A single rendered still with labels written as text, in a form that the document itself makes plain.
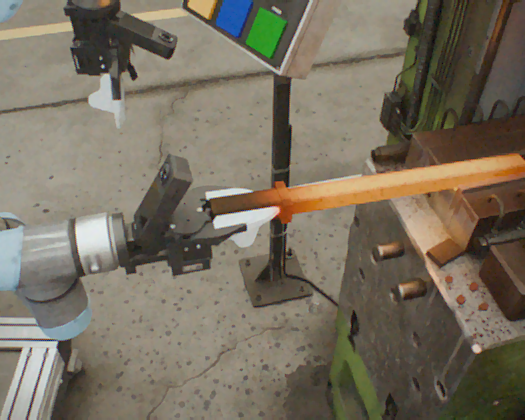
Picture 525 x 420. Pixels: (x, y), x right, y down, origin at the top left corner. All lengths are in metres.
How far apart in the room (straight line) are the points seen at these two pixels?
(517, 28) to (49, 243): 0.76
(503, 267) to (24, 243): 0.60
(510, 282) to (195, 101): 2.07
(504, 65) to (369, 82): 1.82
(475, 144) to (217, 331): 1.12
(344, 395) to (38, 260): 1.02
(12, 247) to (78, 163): 1.72
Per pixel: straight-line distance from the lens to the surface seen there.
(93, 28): 0.97
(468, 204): 0.81
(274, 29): 1.07
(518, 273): 0.77
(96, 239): 0.69
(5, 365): 1.64
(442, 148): 0.89
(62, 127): 2.62
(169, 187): 0.64
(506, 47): 1.00
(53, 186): 2.34
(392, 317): 0.99
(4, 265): 0.71
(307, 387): 1.70
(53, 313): 0.78
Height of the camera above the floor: 1.54
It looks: 47 degrees down
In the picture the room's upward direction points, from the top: straight up
